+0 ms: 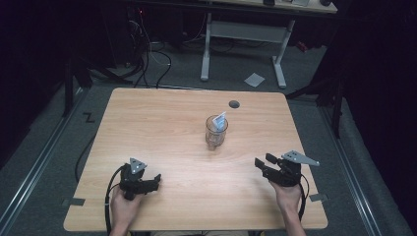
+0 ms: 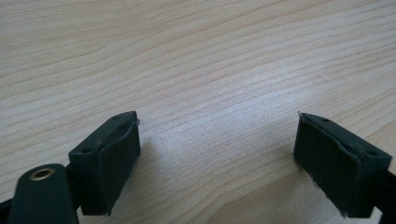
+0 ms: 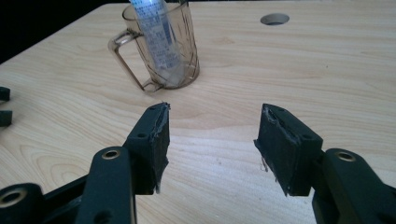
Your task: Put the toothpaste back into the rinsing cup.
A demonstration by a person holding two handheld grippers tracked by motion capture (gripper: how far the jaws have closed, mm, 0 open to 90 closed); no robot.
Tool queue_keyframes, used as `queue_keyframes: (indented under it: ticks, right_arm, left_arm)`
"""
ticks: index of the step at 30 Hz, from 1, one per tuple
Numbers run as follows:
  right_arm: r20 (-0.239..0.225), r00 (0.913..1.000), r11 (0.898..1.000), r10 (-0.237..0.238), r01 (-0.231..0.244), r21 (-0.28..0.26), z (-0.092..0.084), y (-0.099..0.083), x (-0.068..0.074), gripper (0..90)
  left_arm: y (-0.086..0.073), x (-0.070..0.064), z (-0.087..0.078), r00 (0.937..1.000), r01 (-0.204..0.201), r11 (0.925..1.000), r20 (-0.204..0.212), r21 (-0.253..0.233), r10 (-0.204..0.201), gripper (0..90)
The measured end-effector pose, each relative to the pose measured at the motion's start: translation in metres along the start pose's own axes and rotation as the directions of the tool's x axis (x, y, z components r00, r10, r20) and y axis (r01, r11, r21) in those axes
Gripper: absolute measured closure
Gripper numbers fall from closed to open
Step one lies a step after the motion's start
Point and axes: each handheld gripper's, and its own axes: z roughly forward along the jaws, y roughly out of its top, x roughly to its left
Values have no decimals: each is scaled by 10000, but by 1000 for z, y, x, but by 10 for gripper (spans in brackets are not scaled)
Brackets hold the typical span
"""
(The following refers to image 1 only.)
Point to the small red object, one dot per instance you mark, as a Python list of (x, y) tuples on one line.
[(302, 46)]

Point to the metal floor rail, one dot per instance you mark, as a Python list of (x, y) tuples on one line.
[(36, 167), (350, 173)]

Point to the dark round table grommet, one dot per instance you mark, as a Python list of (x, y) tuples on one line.
[(234, 104)]

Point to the person's right hand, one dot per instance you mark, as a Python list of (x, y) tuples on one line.
[(288, 196)]

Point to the black metal stand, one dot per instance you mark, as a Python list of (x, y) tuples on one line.
[(69, 88), (336, 101)]

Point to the grey paper sheet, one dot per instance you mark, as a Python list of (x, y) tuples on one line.
[(254, 80)]

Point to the clear glass cup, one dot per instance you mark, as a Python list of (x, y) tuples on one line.
[(214, 139)]

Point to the white-legged wooden desk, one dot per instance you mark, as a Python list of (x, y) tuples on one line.
[(246, 31)]

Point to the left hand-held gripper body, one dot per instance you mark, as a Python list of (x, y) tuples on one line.
[(131, 183)]

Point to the person's left hand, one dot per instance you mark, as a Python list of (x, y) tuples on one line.
[(124, 209)]

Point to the grey tape strip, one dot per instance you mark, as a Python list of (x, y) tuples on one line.
[(74, 202), (318, 197)]

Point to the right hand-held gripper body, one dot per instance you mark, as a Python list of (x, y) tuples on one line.
[(286, 173)]

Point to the white toothpaste tube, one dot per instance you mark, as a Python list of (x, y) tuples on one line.
[(219, 122)]

